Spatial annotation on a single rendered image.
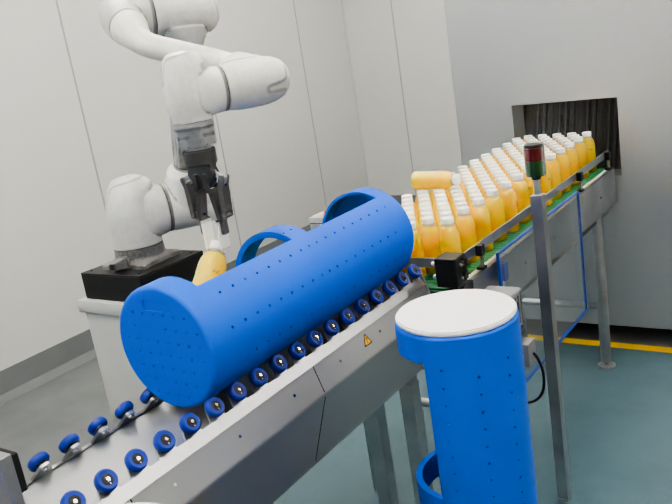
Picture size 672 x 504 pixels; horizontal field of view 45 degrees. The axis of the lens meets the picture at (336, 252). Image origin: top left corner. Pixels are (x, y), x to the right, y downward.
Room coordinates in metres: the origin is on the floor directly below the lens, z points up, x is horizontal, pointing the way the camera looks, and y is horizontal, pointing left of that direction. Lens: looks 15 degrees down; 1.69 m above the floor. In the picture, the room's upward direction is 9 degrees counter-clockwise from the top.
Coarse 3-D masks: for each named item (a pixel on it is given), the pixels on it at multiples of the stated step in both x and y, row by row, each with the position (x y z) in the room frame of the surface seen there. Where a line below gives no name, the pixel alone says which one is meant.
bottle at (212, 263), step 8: (208, 248) 1.79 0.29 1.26; (216, 248) 1.78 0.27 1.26; (208, 256) 1.76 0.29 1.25; (216, 256) 1.76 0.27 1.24; (224, 256) 1.78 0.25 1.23; (200, 264) 1.76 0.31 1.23; (208, 264) 1.75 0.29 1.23; (216, 264) 1.75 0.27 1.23; (224, 264) 1.77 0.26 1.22; (200, 272) 1.74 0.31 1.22; (208, 272) 1.74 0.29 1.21; (216, 272) 1.74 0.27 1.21; (224, 272) 1.76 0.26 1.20; (200, 280) 1.73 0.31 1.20
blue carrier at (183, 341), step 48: (384, 192) 2.29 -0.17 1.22; (288, 240) 1.92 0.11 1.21; (336, 240) 1.99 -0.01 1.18; (384, 240) 2.12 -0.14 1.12; (144, 288) 1.64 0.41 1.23; (192, 288) 1.63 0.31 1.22; (240, 288) 1.68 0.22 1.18; (288, 288) 1.77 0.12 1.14; (336, 288) 1.91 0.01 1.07; (144, 336) 1.66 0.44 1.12; (192, 336) 1.57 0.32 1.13; (240, 336) 1.62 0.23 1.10; (288, 336) 1.77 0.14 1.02; (144, 384) 1.68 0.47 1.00; (192, 384) 1.59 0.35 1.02
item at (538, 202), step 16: (544, 208) 2.44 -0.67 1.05; (544, 224) 2.43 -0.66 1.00; (544, 240) 2.43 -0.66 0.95; (544, 256) 2.44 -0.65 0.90; (544, 272) 2.44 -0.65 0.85; (544, 288) 2.44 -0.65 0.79; (544, 304) 2.44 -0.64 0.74; (544, 320) 2.45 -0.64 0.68; (544, 336) 2.45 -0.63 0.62; (544, 352) 2.45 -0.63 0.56; (560, 368) 2.46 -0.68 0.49; (560, 384) 2.45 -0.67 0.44; (560, 400) 2.44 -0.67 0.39; (560, 416) 2.43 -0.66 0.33; (560, 432) 2.43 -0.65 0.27; (560, 448) 2.44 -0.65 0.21; (560, 464) 2.44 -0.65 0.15; (560, 480) 2.44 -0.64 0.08; (560, 496) 2.45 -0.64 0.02
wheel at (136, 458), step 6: (132, 450) 1.40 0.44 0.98; (138, 450) 1.40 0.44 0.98; (126, 456) 1.39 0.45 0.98; (132, 456) 1.39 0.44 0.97; (138, 456) 1.39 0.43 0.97; (144, 456) 1.40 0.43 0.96; (126, 462) 1.38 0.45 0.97; (132, 462) 1.38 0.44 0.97; (138, 462) 1.39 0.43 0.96; (144, 462) 1.39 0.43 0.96; (132, 468) 1.37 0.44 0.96; (138, 468) 1.38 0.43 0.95; (144, 468) 1.39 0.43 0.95
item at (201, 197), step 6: (192, 180) 1.80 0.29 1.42; (198, 186) 1.80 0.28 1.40; (198, 192) 1.80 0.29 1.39; (204, 192) 1.82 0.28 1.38; (198, 198) 1.80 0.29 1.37; (204, 198) 1.82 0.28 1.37; (198, 204) 1.81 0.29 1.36; (204, 204) 1.82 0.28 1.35; (198, 210) 1.81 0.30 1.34; (204, 210) 1.82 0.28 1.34; (198, 216) 1.81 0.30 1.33
